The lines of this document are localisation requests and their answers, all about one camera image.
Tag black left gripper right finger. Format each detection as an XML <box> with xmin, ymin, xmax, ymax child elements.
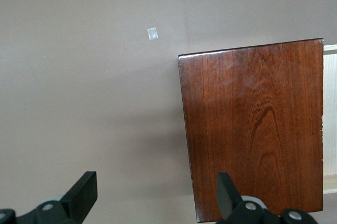
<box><xmin>216</xmin><ymin>171</ymin><xmax>280</xmax><ymax>224</ymax></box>

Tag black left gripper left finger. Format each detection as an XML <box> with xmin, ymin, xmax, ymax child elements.
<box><xmin>15</xmin><ymin>171</ymin><xmax>98</xmax><ymax>224</ymax></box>

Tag wooden drawer with white handle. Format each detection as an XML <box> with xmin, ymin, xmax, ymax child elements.
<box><xmin>322</xmin><ymin>44</ymin><xmax>337</xmax><ymax>195</ymax></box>

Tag dark brown wooden cabinet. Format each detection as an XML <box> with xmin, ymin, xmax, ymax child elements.
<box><xmin>177</xmin><ymin>37</ymin><xmax>325</xmax><ymax>223</ymax></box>

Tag small clear tape piece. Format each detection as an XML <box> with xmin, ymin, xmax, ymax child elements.
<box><xmin>146</xmin><ymin>27</ymin><xmax>159</xmax><ymax>42</ymax></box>

